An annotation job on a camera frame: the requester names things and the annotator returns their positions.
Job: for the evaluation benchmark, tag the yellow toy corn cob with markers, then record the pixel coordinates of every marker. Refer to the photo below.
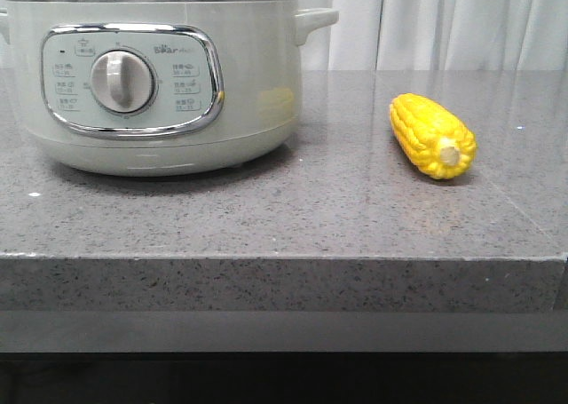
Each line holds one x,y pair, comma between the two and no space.
434,140

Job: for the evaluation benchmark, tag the pale green electric cooking pot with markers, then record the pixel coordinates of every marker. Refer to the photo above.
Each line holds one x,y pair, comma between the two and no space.
149,88

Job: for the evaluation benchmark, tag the white pleated curtain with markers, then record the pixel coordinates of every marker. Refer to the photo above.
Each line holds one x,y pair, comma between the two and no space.
440,35

